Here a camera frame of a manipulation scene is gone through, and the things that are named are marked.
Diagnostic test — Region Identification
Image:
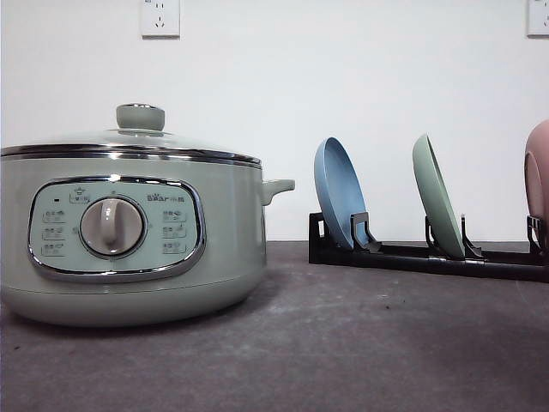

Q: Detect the glass lid with green knob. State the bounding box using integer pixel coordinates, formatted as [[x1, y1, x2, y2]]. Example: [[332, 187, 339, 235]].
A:
[[0, 102, 262, 167]]

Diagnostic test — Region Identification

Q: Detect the green plate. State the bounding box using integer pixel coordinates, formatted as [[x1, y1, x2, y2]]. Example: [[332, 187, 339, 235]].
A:
[[412, 133, 467, 260]]

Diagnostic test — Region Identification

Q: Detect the pale green electric steamer pot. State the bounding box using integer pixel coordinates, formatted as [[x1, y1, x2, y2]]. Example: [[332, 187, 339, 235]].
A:
[[0, 148, 296, 328]]

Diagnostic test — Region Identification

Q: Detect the blue plate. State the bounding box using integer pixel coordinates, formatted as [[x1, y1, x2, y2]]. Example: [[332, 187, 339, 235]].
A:
[[313, 136, 369, 250]]

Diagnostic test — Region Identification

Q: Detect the black plate rack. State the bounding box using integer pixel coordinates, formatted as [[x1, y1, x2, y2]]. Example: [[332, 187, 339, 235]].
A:
[[307, 209, 549, 283]]

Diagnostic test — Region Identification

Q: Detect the pink plate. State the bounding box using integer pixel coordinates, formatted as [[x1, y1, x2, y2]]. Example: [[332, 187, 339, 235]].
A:
[[523, 118, 549, 225]]

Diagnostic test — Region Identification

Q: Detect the white wall socket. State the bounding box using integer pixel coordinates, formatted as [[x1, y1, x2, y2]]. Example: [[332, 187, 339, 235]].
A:
[[526, 0, 549, 38], [141, 0, 181, 39]]

